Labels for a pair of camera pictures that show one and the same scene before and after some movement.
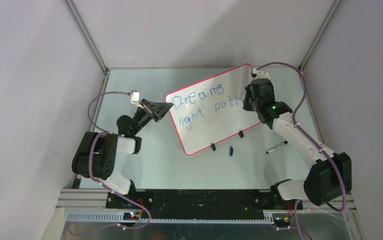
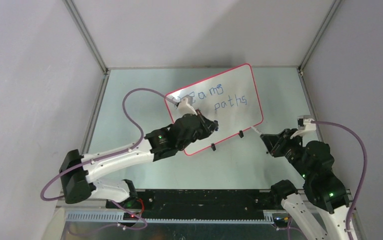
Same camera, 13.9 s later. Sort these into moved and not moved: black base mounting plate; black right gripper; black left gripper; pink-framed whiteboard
Moved: black right gripper; black left gripper
Not moved: black base mounting plate; pink-framed whiteboard
